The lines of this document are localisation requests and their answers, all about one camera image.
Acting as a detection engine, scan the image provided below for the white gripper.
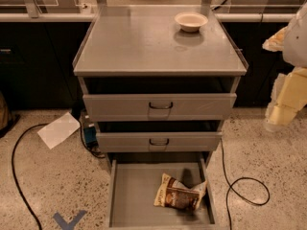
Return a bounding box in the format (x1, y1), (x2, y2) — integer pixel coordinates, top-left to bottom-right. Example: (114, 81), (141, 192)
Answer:
(262, 27), (307, 132)

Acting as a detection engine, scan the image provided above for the brown chip bag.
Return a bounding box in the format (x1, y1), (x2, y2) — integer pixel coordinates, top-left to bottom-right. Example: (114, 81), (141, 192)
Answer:
(153, 173), (207, 211)

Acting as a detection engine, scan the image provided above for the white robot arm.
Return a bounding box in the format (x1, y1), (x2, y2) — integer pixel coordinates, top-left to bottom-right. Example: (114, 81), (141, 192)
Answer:
(263, 3), (307, 132)

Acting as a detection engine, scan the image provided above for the grey metal drawer cabinet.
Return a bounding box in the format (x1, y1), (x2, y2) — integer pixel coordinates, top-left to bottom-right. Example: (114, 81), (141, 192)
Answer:
(72, 4), (249, 165)

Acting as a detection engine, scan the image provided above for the grey top drawer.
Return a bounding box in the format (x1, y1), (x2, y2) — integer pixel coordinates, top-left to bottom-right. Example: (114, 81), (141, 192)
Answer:
(83, 93), (236, 121)

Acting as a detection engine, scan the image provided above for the grey drawer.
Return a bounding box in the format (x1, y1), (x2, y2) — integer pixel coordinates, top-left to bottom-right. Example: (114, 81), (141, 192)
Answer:
(83, 93), (236, 121)
(106, 159), (220, 230)
(96, 132), (222, 152)

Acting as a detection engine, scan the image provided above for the grey middle drawer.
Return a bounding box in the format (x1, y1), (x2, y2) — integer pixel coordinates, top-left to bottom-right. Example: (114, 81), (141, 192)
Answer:
(96, 132), (222, 152)

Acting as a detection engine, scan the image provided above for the grey bottom drawer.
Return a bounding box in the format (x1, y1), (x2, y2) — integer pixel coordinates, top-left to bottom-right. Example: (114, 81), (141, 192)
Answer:
(106, 159), (220, 230)

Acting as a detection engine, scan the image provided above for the white paper bowl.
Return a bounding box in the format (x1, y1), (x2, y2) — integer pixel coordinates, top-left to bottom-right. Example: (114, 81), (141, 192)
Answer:
(175, 12), (208, 33)

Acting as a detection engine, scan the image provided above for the blue power box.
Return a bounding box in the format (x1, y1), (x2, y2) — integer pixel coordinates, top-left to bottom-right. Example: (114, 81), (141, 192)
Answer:
(82, 112), (98, 148)

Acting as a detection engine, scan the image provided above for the white paper sheet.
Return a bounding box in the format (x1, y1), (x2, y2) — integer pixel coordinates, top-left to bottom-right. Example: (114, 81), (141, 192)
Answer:
(37, 112), (80, 150)

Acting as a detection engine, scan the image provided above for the blue tape floor mark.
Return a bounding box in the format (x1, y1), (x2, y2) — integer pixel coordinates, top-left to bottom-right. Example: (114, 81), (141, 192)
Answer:
(53, 210), (88, 230)

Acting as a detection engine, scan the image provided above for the black cable right floor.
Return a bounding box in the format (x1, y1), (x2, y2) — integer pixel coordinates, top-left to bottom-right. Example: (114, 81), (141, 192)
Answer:
(220, 137), (272, 230)

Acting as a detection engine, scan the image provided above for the black cable floor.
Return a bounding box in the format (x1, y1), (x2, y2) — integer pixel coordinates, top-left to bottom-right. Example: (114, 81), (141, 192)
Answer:
(11, 123), (50, 230)
(220, 137), (272, 230)

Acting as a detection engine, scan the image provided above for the black cable left floor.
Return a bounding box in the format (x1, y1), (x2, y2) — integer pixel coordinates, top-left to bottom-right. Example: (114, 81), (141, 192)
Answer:
(11, 123), (50, 230)

